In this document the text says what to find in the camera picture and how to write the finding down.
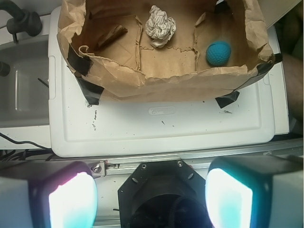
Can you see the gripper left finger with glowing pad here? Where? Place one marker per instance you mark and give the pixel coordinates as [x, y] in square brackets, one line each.
[42, 194]

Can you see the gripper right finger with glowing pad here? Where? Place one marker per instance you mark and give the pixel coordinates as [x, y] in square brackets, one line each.
[261, 191]

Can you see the blue dimpled ball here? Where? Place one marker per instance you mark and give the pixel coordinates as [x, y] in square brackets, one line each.
[218, 53]

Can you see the grey plastic bin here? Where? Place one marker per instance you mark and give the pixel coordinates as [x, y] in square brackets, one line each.
[24, 91]

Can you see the brown paper bag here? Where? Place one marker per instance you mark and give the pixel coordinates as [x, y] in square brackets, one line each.
[130, 69]

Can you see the black clamp knob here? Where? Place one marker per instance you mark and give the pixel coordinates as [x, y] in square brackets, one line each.
[22, 20]

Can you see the crumpled white paper wad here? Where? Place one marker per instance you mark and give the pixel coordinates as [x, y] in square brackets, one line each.
[159, 27]

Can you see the brown cardboard scrap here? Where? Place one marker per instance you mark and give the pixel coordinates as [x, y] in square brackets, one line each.
[110, 35]

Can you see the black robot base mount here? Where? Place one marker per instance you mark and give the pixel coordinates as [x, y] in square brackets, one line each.
[163, 194]

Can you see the aluminium extrusion rail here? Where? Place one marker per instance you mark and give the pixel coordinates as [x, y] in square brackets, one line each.
[199, 160]

